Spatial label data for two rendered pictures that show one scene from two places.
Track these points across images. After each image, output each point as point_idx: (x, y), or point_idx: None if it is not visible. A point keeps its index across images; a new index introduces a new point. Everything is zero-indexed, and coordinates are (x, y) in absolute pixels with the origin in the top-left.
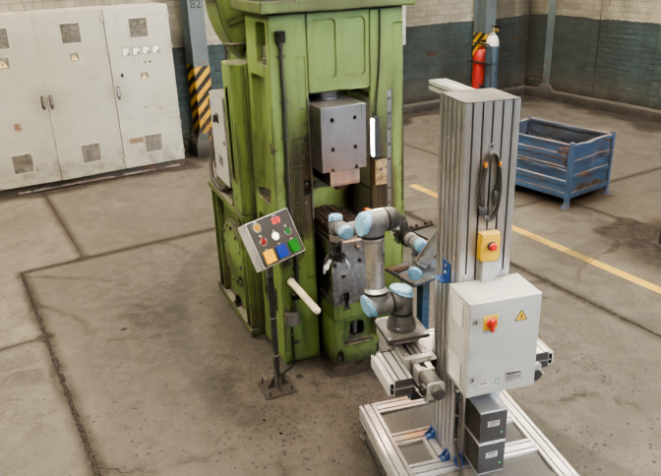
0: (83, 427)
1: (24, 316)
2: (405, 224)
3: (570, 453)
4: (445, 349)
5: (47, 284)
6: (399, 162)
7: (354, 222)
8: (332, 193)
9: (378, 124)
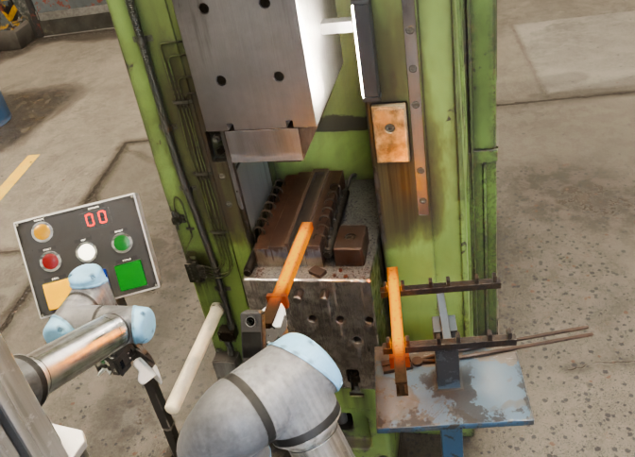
0: None
1: (69, 208)
2: (253, 338)
3: None
4: None
5: (130, 166)
6: (448, 116)
7: (88, 313)
8: (350, 145)
9: (366, 19)
